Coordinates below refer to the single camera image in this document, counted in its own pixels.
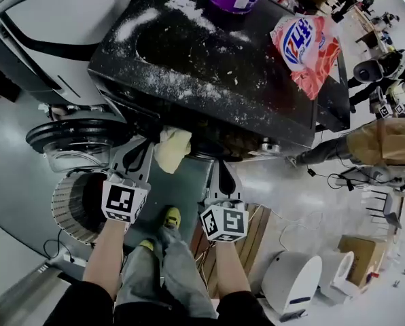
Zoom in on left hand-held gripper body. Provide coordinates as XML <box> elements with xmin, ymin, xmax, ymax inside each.
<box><xmin>101</xmin><ymin>170</ymin><xmax>152</xmax><ymax>224</ymax></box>

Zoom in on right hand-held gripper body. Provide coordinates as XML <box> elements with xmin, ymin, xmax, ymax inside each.
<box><xmin>198</xmin><ymin>197</ymin><xmax>249</xmax><ymax>243</ymax></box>

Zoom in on beige clothes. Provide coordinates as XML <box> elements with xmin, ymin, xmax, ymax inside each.
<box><xmin>154</xmin><ymin>127</ymin><xmax>193</xmax><ymax>175</ymax></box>

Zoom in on white woven laundry basket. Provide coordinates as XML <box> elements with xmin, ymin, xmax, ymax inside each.
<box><xmin>51</xmin><ymin>171</ymin><xmax>128</xmax><ymax>246</ymax></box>

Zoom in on black washing machine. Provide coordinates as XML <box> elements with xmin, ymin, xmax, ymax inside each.
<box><xmin>86</xmin><ymin>0</ymin><xmax>319</xmax><ymax>162</ymax></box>

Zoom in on person's left forearm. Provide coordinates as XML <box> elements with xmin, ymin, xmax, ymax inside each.
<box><xmin>83</xmin><ymin>221</ymin><xmax>128</xmax><ymax>300</ymax></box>

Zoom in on person's right forearm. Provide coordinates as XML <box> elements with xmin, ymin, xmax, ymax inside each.
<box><xmin>215</xmin><ymin>241</ymin><xmax>251</xmax><ymax>300</ymax></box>

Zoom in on wooden slat platform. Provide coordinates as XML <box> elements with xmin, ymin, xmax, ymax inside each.
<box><xmin>190</xmin><ymin>204</ymin><xmax>275</xmax><ymax>298</ymax></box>

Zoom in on person's right yellow shoe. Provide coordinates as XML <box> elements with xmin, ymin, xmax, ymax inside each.
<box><xmin>163</xmin><ymin>206</ymin><xmax>183</xmax><ymax>229</ymax></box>

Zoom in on person's grey jeans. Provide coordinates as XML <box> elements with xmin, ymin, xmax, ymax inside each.
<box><xmin>116</xmin><ymin>224</ymin><xmax>220</xmax><ymax>319</ymax></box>

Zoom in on person's black printed shirt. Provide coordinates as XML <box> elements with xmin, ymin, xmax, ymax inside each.
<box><xmin>42</xmin><ymin>280</ymin><xmax>275</xmax><ymax>326</ymax></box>

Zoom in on white toilet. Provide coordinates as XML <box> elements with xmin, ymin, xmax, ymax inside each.
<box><xmin>319</xmin><ymin>249</ymin><xmax>362</xmax><ymax>298</ymax></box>

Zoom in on brown cardboard box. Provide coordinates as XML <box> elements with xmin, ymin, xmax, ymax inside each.
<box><xmin>337</xmin><ymin>234</ymin><xmax>389</xmax><ymax>288</ymax></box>

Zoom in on black chair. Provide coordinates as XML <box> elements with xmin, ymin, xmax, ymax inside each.
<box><xmin>365</xmin><ymin>188</ymin><xmax>404</xmax><ymax>230</ymax></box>

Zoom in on pink detergent bag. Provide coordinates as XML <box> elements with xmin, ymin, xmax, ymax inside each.
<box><xmin>269</xmin><ymin>14</ymin><xmax>341</xmax><ymax>101</ymax></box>

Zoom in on black white humanoid robot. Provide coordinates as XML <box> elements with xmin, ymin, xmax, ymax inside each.
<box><xmin>348</xmin><ymin>48</ymin><xmax>405</xmax><ymax>113</ymax></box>

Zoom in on white cable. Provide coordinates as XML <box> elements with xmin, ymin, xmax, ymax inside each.
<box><xmin>246</xmin><ymin>204</ymin><xmax>325</xmax><ymax>251</ymax></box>

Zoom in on black metal frame table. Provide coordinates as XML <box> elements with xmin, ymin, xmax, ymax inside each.
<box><xmin>316</xmin><ymin>42</ymin><xmax>351</xmax><ymax>132</ymax></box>

